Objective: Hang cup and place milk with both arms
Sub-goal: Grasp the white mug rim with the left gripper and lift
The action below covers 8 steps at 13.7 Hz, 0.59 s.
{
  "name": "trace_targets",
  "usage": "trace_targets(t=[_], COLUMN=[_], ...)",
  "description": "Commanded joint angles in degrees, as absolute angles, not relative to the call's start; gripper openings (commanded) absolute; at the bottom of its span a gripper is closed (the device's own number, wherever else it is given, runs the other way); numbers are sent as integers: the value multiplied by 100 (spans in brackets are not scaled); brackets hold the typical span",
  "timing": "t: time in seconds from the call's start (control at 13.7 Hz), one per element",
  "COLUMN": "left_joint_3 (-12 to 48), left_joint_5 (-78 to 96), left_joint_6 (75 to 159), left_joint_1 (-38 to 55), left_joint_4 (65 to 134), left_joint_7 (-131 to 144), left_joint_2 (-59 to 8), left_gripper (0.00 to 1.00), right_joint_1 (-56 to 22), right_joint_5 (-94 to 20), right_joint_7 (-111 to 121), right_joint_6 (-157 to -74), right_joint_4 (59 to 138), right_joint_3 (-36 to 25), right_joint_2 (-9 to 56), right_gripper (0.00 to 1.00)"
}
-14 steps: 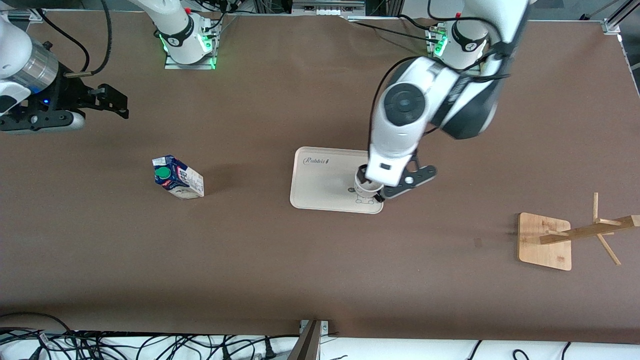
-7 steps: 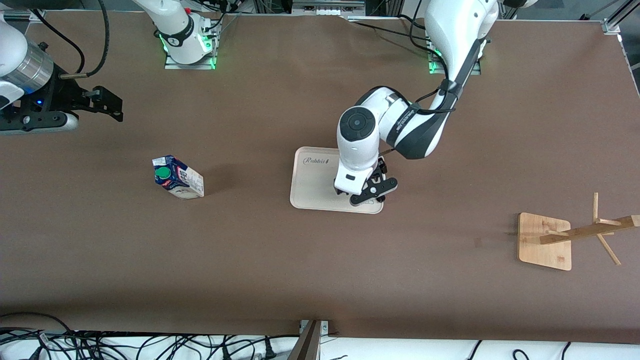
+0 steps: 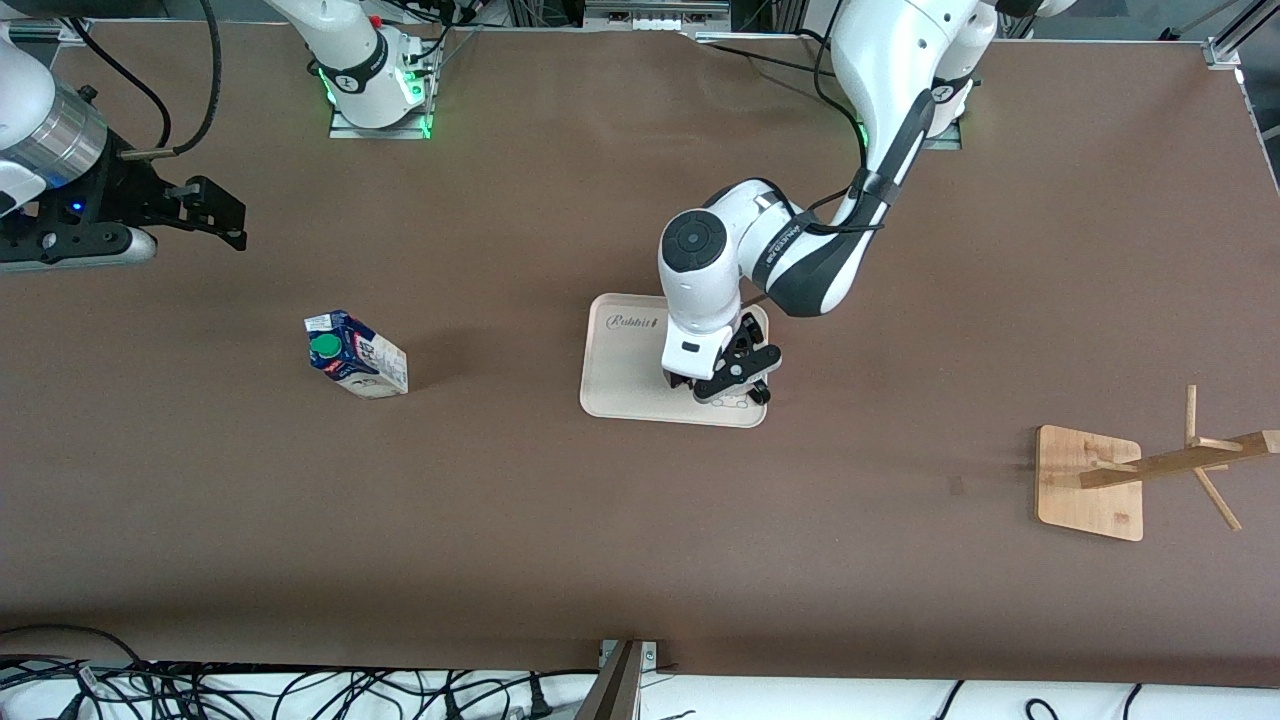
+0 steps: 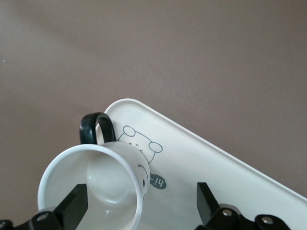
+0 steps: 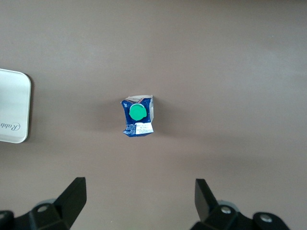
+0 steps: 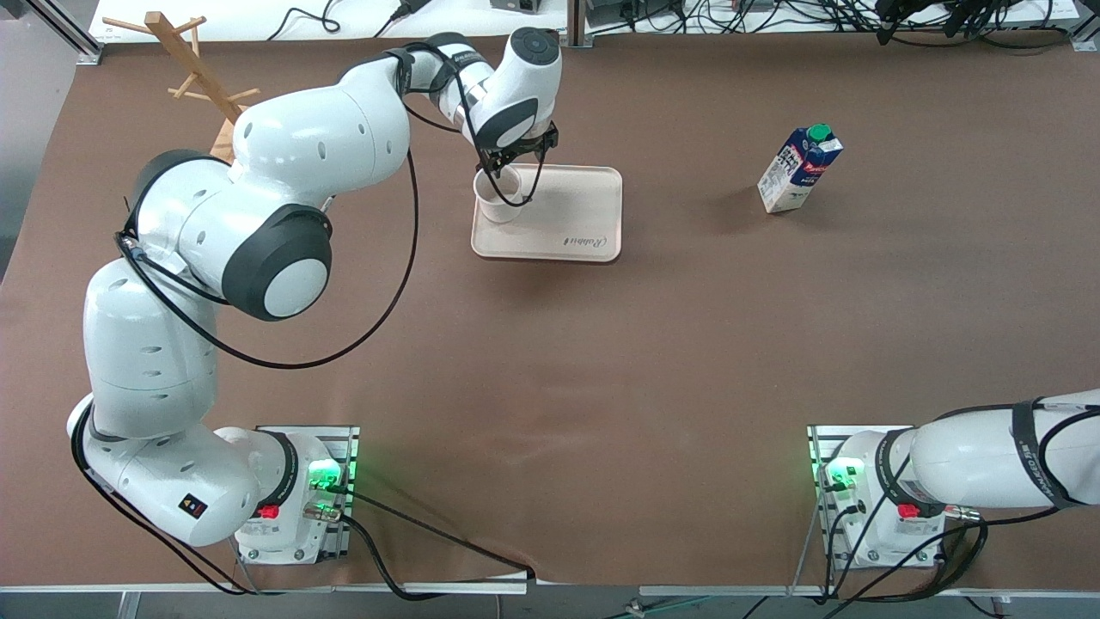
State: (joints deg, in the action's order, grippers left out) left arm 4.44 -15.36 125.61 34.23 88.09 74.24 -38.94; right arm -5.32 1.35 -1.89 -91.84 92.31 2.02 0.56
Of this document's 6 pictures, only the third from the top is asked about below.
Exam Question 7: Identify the blue milk carton green cap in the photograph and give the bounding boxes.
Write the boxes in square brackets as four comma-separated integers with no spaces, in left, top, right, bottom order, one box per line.
[304,310,409,401]

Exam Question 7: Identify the wooden cup hanging rack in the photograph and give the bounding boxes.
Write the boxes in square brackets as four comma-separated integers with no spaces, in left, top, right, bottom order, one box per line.
[1035,385,1280,543]

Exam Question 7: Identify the beige rabbit print tray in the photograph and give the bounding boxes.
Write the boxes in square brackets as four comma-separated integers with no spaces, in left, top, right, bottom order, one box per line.
[579,292,770,429]

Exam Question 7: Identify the slanted metal beam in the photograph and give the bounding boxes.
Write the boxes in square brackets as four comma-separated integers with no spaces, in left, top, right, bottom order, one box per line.
[575,640,646,720]

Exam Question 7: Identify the aluminium corner profile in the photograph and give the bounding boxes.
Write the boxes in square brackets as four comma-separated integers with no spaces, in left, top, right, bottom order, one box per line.
[1203,0,1280,73]

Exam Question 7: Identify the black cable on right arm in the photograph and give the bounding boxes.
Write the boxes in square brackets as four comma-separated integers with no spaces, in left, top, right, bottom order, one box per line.
[120,0,225,161]
[65,15,176,151]

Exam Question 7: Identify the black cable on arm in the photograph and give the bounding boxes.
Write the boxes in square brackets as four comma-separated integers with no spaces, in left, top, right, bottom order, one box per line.
[120,0,225,161]
[800,28,936,237]
[65,15,176,151]

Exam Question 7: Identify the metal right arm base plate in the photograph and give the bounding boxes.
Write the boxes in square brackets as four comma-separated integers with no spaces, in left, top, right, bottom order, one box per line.
[328,60,433,141]

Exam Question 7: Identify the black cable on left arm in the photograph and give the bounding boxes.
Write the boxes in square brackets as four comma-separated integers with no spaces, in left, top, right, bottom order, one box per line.
[800,28,936,237]

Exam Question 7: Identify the black cable to arm base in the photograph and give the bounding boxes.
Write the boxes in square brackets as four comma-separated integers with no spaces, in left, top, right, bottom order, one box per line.
[698,40,836,79]

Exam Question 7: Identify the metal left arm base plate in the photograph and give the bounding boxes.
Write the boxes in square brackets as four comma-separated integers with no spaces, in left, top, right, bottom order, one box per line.
[855,110,963,151]

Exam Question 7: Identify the small metal bracket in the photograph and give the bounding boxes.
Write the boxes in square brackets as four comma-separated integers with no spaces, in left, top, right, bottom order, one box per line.
[598,640,659,671]

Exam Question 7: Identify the black cables behind arm base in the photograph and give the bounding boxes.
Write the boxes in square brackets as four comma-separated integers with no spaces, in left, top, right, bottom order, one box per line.
[398,0,483,63]

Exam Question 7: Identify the grey metal rail device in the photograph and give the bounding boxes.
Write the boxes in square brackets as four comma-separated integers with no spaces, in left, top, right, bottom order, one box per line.
[583,0,733,31]

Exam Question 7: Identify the tangled black cable bundle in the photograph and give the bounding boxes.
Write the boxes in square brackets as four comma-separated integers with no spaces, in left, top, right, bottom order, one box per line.
[0,624,601,720]

